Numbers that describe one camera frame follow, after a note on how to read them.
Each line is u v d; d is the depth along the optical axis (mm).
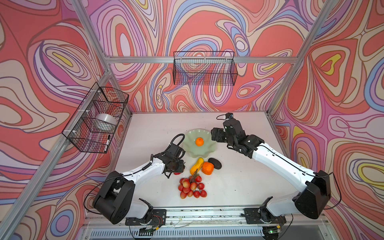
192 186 777
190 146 993
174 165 766
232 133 577
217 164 875
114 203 420
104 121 702
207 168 843
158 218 720
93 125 736
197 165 879
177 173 860
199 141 986
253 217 730
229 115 688
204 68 965
